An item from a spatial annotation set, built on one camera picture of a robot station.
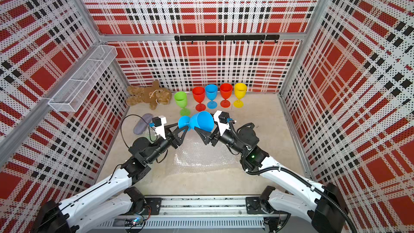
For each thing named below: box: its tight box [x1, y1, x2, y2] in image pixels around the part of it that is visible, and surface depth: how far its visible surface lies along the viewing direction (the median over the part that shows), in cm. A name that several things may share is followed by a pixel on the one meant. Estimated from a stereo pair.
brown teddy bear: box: [126, 80, 172, 111], surface depth 113 cm
